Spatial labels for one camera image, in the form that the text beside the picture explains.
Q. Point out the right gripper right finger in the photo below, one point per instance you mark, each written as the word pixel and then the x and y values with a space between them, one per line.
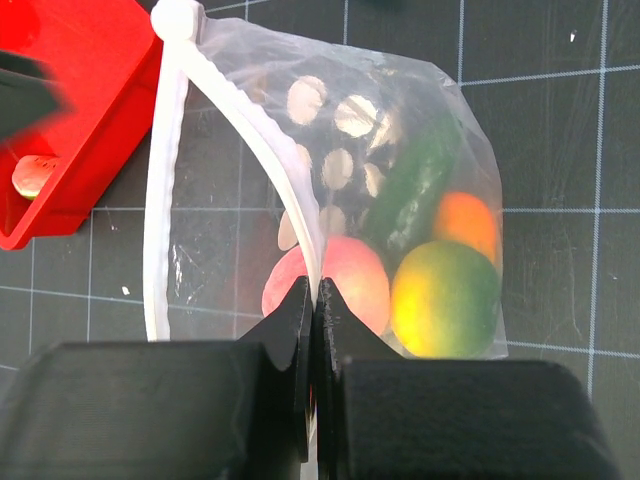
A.
pixel 382 416

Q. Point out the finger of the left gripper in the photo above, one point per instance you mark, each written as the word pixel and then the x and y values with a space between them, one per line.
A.
pixel 31 94

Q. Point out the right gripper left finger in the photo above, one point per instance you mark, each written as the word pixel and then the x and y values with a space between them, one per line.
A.
pixel 218 409

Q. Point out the small yellow-green toy fruit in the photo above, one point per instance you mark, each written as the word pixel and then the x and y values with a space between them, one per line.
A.
pixel 445 300

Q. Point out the green toy cucumber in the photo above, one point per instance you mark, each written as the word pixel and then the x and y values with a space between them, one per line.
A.
pixel 406 202

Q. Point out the green orange toy mango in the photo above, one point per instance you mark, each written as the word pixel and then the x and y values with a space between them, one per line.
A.
pixel 465 219

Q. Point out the white-spotted clear zip bag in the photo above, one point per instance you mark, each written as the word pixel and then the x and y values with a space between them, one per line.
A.
pixel 263 141

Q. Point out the toy watermelon slice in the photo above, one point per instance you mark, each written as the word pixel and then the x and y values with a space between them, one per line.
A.
pixel 31 174

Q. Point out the red plastic tray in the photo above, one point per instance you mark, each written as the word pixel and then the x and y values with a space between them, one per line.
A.
pixel 103 58

